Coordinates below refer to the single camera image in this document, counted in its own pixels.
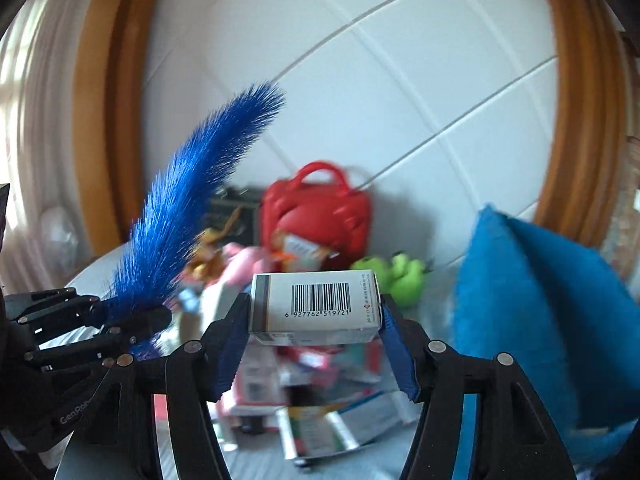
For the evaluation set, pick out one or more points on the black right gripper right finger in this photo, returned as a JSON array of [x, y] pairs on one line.
[[513, 436]]

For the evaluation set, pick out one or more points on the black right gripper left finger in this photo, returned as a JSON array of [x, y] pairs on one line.
[[116, 436]]

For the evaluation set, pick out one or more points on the blue feather duster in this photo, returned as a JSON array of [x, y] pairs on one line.
[[172, 214]]

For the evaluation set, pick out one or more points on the white barcode medicine box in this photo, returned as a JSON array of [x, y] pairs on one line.
[[315, 309]]

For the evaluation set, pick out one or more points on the white sheer curtain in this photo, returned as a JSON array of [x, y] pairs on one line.
[[45, 241]]

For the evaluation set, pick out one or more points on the blue felt storage bin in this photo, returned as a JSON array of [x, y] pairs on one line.
[[566, 317]]

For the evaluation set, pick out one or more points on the brown plush toy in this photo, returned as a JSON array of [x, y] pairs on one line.
[[206, 259]]

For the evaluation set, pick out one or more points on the green frog plush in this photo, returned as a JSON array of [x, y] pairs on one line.
[[401, 277]]

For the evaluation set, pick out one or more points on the pink pig plush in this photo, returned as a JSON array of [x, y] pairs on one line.
[[233, 268]]

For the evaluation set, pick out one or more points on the dark green metal box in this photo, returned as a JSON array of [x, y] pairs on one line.
[[245, 230]]

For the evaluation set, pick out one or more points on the red bear handbag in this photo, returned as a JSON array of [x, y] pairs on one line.
[[318, 204]]

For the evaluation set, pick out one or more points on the wooden frame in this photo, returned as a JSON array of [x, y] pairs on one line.
[[577, 199]]

